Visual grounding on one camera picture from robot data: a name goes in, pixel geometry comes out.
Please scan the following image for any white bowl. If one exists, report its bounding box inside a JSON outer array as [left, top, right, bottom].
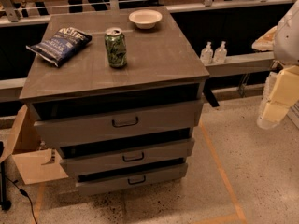
[[129, 9, 163, 29]]

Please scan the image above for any black stand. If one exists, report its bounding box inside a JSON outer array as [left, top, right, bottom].
[[0, 161, 11, 211]]

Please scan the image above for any grey top drawer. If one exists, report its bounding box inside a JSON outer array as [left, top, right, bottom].
[[35, 100, 203, 147]]

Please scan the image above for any white printed cardboard box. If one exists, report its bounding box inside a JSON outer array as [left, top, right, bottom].
[[288, 101, 299, 129]]

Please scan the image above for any green soda can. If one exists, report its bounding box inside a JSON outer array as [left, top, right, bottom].
[[105, 27, 127, 68]]

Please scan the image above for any brown cardboard box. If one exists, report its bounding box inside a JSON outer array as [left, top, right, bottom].
[[1, 105, 68, 184]]

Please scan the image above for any grey drawer cabinet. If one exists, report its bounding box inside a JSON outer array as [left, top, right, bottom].
[[20, 7, 208, 184]]

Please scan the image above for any grey drawer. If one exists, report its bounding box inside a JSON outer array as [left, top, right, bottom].
[[35, 100, 203, 147], [76, 162, 188, 195], [60, 138, 195, 176]]

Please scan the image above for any clear sanitizer bottle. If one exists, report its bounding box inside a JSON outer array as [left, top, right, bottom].
[[213, 41, 227, 63], [200, 42, 213, 64]]

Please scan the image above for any grey middle drawer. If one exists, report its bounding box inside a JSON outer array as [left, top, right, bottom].
[[60, 138, 195, 176]]

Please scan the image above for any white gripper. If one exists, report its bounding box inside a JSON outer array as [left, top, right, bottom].
[[257, 65, 299, 130]]

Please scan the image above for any grey bottom drawer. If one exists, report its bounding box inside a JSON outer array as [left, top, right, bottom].
[[76, 162, 188, 195]]

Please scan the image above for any grey metal railing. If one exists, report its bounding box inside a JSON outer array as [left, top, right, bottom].
[[0, 0, 299, 105]]

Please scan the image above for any blue chip bag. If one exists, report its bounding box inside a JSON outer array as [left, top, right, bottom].
[[26, 27, 92, 67]]

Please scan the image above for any right clear sanitizer bottle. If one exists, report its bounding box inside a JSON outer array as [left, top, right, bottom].
[[213, 41, 227, 63]]

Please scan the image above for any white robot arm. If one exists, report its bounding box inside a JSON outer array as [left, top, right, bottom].
[[257, 8, 299, 130]]

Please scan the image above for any left clear sanitizer bottle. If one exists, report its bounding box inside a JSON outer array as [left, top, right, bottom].
[[200, 42, 213, 64]]

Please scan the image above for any black cable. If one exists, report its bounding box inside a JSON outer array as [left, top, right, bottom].
[[5, 175, 39, 224]]

